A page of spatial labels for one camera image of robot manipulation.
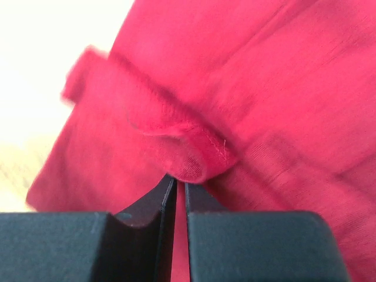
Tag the dark red t shirt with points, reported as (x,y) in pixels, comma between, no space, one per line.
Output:
(268,104)

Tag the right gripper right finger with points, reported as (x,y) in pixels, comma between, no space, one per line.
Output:
(258,246)

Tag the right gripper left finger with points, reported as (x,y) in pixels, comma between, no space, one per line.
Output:
(133,245)

